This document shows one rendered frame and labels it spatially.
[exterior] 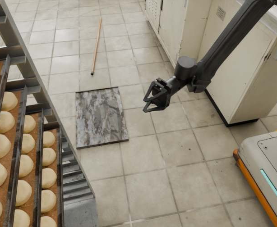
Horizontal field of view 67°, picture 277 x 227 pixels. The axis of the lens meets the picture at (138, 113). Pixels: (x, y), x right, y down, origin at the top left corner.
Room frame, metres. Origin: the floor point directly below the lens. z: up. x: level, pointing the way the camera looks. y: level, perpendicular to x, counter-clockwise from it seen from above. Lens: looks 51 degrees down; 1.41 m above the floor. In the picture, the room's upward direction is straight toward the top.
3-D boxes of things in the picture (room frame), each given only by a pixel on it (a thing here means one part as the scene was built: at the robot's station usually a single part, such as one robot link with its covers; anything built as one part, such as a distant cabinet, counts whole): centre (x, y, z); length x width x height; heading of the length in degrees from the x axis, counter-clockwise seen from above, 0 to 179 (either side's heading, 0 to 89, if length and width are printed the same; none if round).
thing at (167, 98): (0.50, -0.05, 0.87); 0.09 x 0.07 x 0.07; 134
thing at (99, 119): (1.14, 0.33, 0.01); 0.60 x 0.40 x 0.03; 11
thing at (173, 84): (0.55, -0.10, 0.88); 0.07 x 0.07 x 0.10; 44
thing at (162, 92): (0.50, -0.05, 0.90); 0.09 x 0.07 x 0.07; 134
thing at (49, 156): (0.29, 0.26, 0.87); 0.05 x 0.05 x 0.02
